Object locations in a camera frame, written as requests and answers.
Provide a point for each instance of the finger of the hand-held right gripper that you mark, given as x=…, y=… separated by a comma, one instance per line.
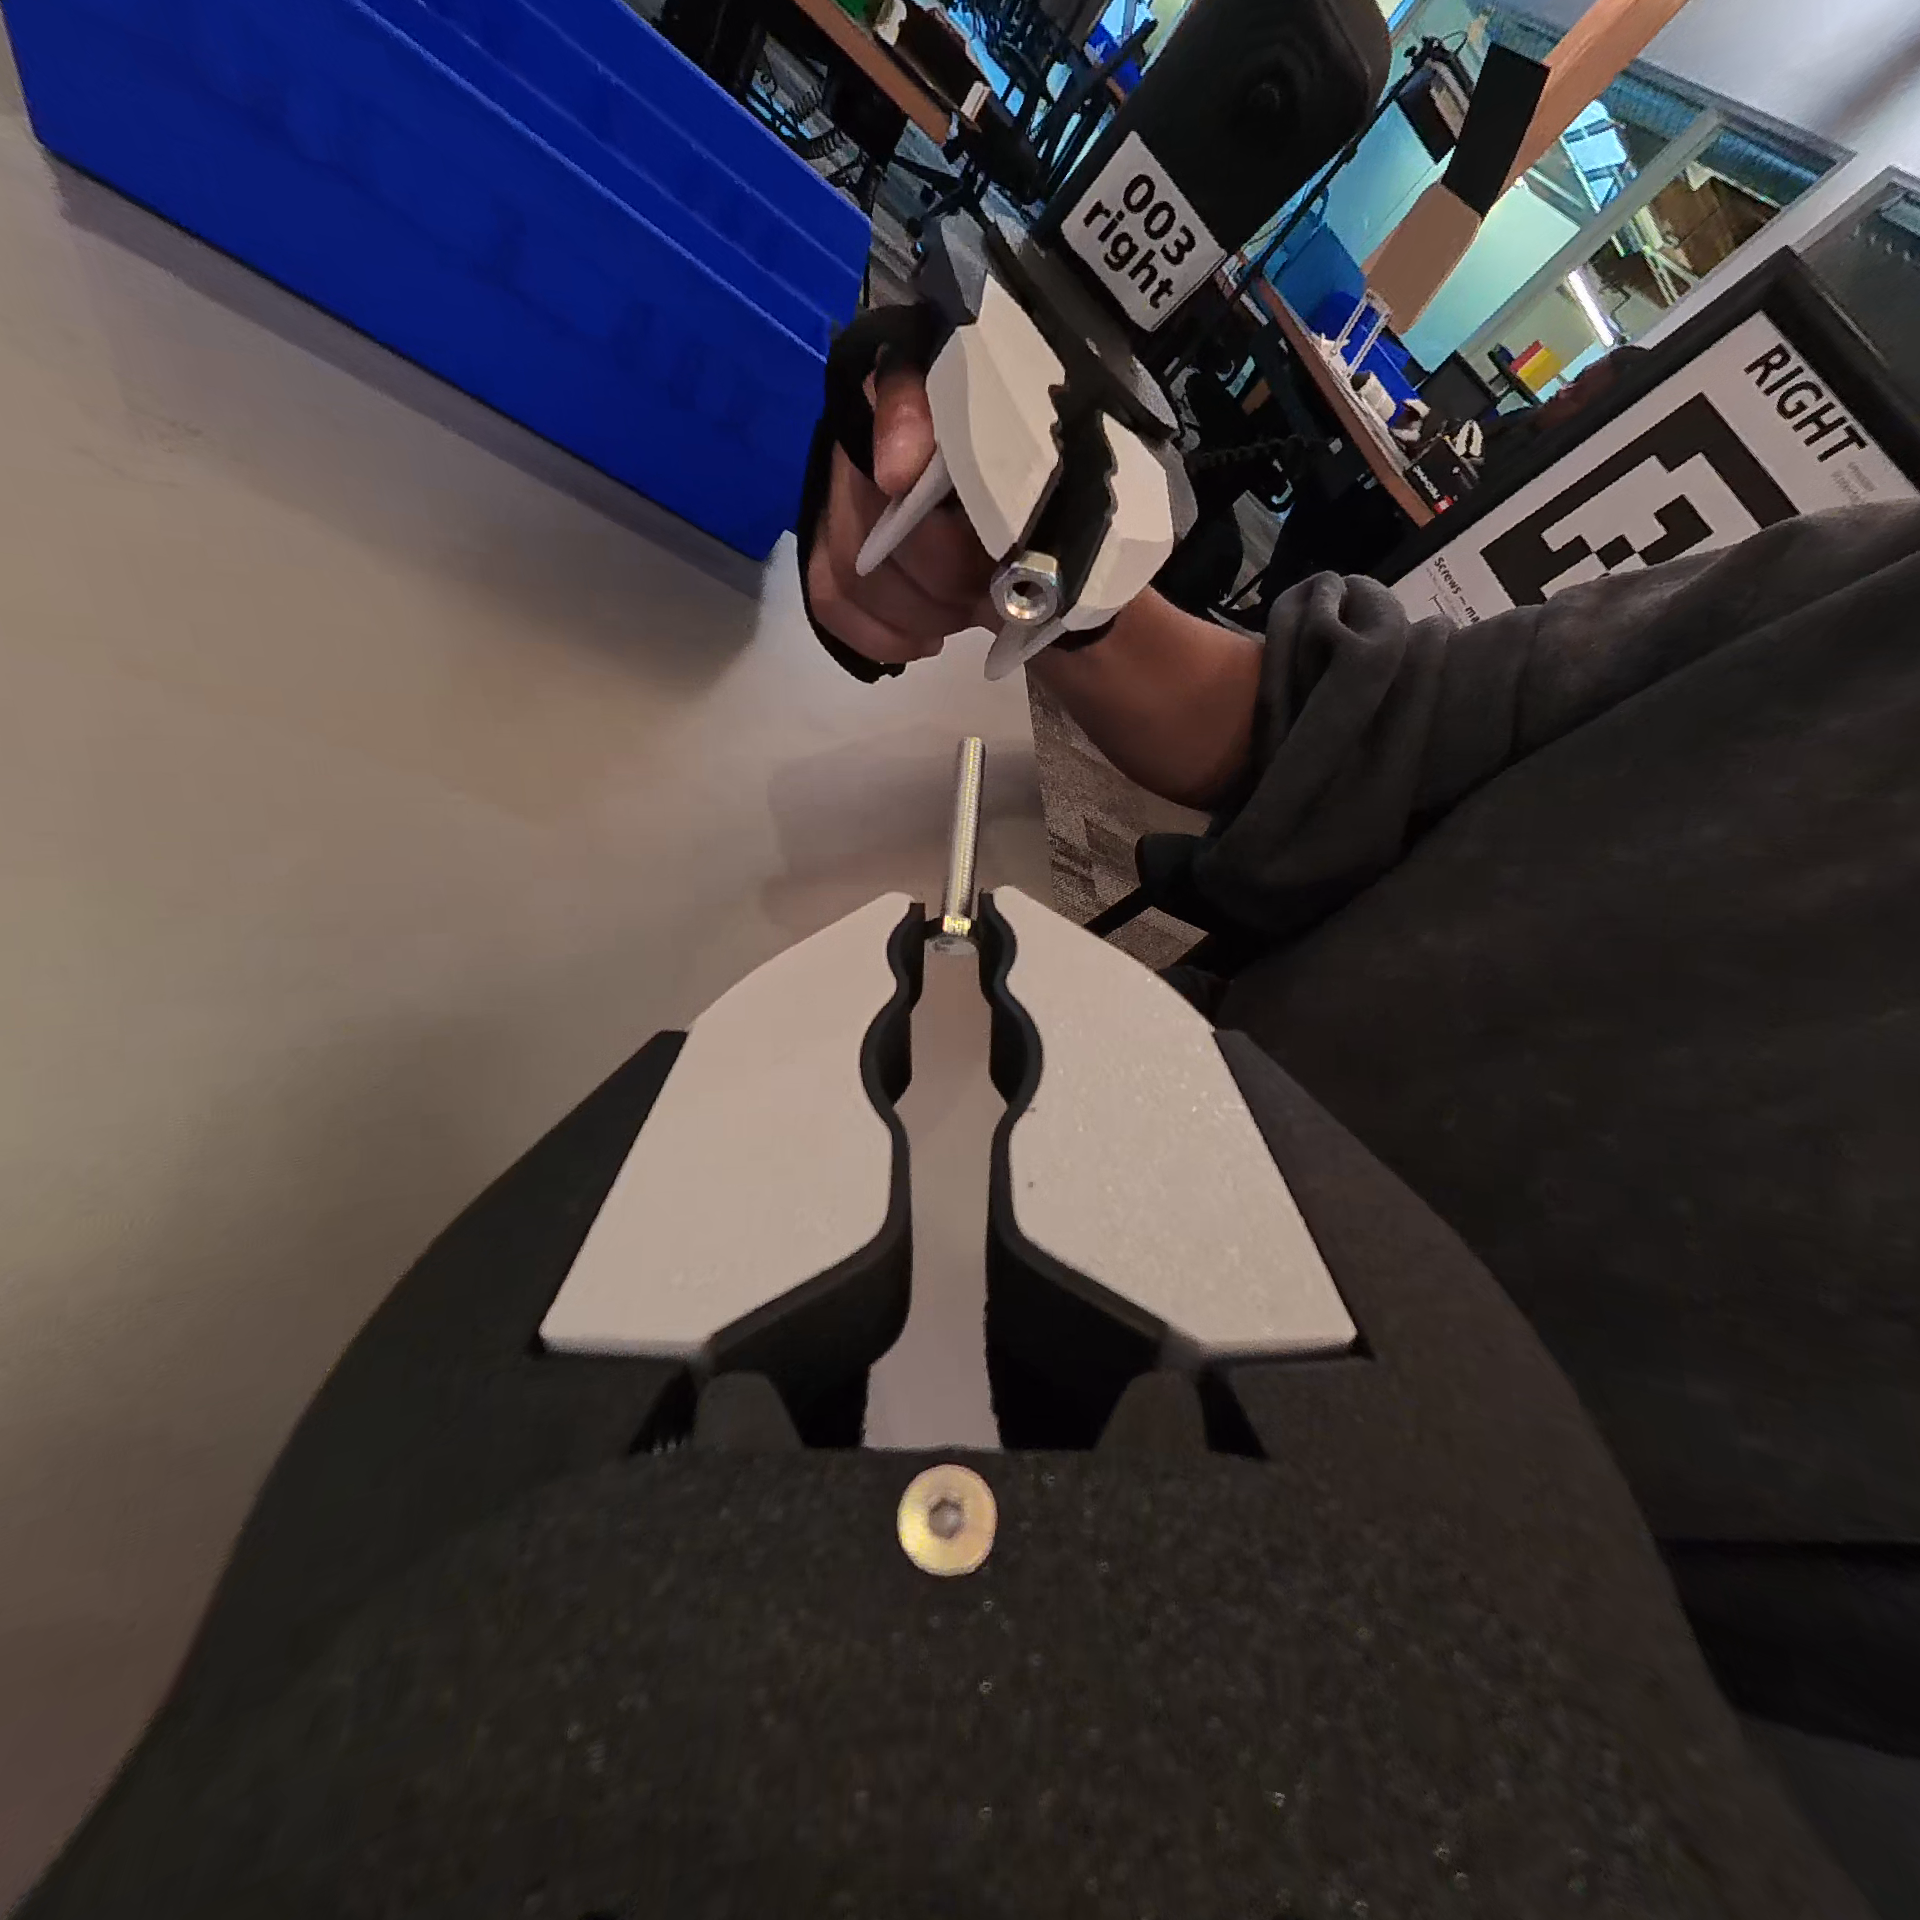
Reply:
x=1131, y=524
x=997, y=404

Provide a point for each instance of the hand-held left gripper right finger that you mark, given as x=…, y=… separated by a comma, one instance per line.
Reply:
x=1170, y=1170

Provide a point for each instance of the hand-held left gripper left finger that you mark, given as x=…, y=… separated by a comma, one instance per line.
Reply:
x=720, y=1170

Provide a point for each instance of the steel hex nut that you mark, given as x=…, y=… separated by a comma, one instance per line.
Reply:
x=1001, y=579

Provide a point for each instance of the long steel hex bolt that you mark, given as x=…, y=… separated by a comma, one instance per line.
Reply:
x=963, y=838

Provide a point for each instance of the blue plastic bin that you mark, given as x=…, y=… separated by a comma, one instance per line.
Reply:
x=376, y=194

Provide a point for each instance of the person's right forearm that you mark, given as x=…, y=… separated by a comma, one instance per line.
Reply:
x=1170, y=705

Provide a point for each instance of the person's right hand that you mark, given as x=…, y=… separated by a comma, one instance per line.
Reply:
x=900, y=600

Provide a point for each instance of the wooden table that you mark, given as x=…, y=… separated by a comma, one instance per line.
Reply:
x=1349, y=420

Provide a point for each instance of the person's torso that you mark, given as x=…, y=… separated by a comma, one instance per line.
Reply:
x=1651, y=1200

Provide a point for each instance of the framed marker sign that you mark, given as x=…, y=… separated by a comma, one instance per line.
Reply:
x=1651, y=450

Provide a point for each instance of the wooden post black flag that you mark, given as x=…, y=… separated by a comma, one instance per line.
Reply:
x=1418, y=253

